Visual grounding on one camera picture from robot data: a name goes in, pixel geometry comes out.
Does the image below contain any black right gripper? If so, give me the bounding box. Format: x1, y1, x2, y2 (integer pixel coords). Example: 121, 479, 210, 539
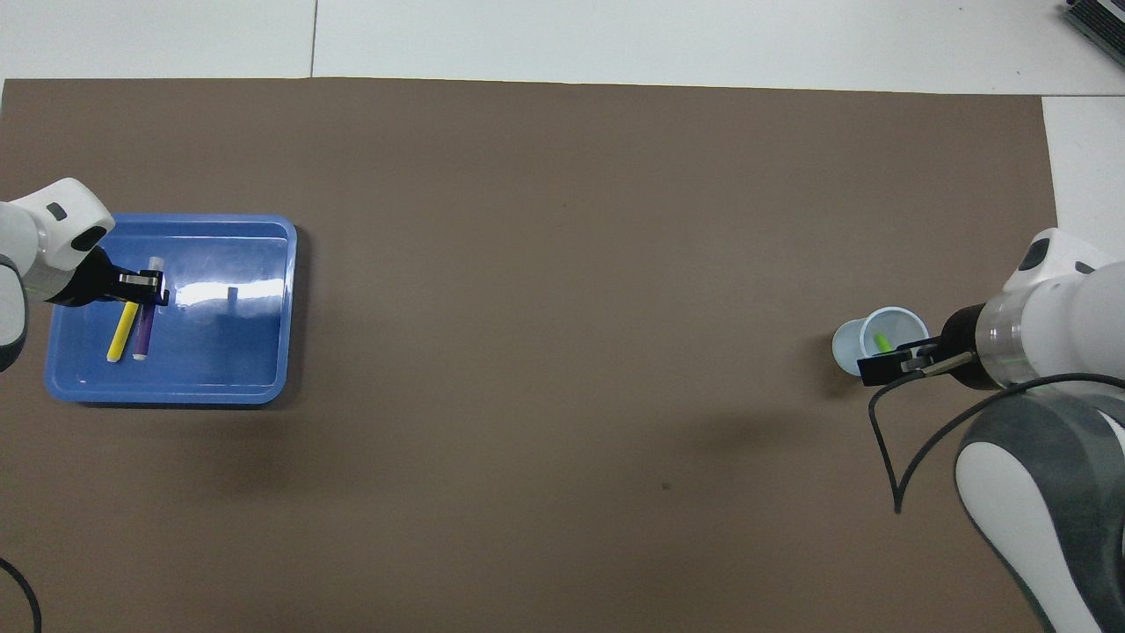
857, 303, 998, 392

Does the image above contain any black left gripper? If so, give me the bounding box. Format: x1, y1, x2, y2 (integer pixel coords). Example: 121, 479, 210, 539
48, 248, 170, 309

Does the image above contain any purple pen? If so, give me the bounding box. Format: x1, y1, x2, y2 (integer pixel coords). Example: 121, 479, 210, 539
132, 257, 165, 361

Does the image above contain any yellow pen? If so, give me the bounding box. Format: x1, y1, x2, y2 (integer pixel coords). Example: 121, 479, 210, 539
106, 301, 142, 363

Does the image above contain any blue plastic tray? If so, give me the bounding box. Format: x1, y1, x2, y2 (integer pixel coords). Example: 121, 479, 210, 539
44, 214, 298, 405

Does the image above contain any clear plastic cup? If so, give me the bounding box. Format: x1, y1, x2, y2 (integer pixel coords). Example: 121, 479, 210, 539
831, 306, 931, 379

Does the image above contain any brown table mat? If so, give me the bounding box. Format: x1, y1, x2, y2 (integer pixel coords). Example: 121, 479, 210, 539
0, 77, 1107, 633

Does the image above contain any grey ribbed device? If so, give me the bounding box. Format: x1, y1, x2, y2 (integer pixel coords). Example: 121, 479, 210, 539
1059, 0, 1125, 55

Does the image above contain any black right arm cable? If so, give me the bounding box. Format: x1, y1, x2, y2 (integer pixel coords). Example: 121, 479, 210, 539
868, 352, 1125, 516

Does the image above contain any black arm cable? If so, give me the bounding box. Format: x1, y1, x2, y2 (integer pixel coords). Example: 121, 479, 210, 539
868, 352, 1125, 516
0, 556, 43, 633

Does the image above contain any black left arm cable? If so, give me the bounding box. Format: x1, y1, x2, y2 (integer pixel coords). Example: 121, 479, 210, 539
0, 556, 43, 633

